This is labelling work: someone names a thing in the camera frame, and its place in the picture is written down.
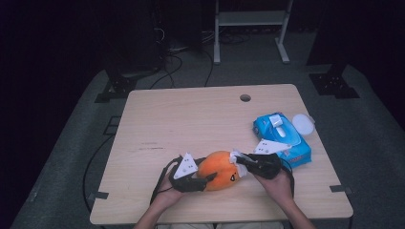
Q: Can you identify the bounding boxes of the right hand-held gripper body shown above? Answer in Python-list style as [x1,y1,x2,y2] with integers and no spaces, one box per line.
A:
[250,138,293,180]

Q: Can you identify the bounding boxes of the person's beige trousers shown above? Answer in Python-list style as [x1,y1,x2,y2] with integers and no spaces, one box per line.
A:
[156,222,285,229]

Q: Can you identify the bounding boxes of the white wet wipe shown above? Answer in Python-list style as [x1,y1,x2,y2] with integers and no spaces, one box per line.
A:
[229,149,249,178]

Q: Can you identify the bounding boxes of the person's left hand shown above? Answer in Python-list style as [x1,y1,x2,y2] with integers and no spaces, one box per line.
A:
[152,176,189,212]

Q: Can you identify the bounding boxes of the person's right hand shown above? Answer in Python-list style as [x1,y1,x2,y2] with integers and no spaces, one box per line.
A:
[253,169,294,205]

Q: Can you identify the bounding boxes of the black floor socket frame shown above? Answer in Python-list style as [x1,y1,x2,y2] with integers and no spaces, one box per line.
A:
[102,115,122,136]

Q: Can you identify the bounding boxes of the blue wet wipe pack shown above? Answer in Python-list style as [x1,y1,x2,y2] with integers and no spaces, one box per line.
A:
[252,111,317,169]

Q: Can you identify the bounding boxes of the hand-held gripper cable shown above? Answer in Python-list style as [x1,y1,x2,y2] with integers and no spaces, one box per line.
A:
[280,157,296,198]
[150,155,182,205]

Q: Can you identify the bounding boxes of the right hand-held gripper cable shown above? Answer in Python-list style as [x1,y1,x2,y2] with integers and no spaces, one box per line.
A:
[280,157,296,198]

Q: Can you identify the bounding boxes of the orange plush toy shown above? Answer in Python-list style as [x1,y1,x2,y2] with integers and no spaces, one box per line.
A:
[196,150,244,192]

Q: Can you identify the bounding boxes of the white metal stand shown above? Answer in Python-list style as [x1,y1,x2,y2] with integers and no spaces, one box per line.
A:
[212,0,295,66]

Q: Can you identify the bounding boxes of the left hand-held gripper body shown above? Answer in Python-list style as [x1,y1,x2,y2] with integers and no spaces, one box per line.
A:
[167,152,208,194]

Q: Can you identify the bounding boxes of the bundle of floor cables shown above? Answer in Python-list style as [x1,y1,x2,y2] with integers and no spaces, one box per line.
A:
[202,29,253,46]

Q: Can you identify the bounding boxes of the black floor cable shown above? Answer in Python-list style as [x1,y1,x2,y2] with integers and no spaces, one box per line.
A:
[149,52,184,91]
[202,49,215,88]
[82,135,116,215]

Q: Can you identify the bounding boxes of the black stand base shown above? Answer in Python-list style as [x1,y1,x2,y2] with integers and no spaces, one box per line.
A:
[308,62,361,100]
[94,56,160,104]

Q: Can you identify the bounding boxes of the left hand-held gripper cable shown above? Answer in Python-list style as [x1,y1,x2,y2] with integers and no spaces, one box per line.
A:
[150,155,182,205]

